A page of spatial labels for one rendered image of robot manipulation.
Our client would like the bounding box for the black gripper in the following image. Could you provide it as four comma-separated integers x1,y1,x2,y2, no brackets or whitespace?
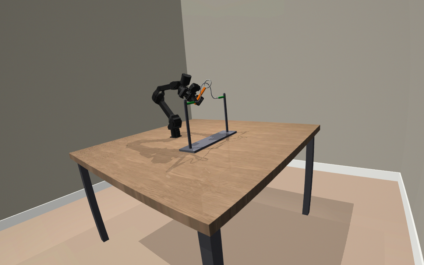
179,87,204,106

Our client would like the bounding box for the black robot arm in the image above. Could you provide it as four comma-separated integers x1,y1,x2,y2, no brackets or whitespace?
152,73,200,138

